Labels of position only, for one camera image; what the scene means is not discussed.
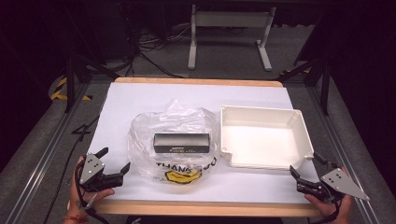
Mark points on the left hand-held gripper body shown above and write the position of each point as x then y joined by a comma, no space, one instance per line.
93,169

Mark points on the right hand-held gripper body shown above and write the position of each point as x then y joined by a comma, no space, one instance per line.
339,183

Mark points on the white plastic container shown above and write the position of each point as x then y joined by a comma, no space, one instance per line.
261,143

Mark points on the black rectangular box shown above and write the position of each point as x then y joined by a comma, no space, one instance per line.
181,143

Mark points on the clear plastic bag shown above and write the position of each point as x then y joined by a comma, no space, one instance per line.
174,119

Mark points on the person's right hand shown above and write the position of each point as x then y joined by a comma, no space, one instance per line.
336,211

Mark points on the person's left hand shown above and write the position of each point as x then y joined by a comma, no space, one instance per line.
74,199

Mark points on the white paper sheet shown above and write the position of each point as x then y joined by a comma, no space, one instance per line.
140,99

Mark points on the yellow black hazard tape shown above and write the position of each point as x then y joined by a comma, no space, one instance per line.
59,93

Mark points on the white metal stand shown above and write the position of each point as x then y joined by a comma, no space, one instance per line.
232,19

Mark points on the aluminium rail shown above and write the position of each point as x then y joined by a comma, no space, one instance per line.
46,152
339,146

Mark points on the black metal frame stand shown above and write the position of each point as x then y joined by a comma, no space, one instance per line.
70,84
325,84

